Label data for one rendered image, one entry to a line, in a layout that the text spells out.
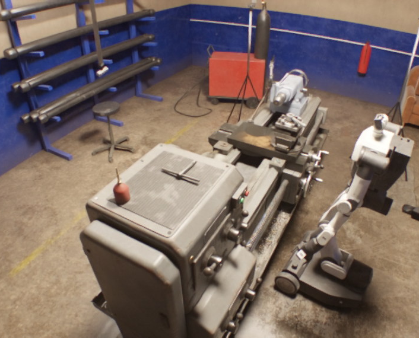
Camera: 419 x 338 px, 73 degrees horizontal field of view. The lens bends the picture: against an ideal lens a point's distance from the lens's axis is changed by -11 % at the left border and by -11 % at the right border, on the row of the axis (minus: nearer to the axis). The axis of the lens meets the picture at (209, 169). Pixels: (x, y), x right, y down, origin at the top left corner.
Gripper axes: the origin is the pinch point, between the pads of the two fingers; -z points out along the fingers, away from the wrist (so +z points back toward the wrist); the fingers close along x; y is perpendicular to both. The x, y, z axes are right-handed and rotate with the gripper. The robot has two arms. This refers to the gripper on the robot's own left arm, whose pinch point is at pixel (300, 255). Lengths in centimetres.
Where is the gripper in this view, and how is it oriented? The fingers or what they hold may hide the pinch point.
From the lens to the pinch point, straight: 207.4
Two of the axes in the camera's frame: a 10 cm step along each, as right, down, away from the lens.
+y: -6.2, 2.3, -7.5
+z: 4.8, -6.5, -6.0
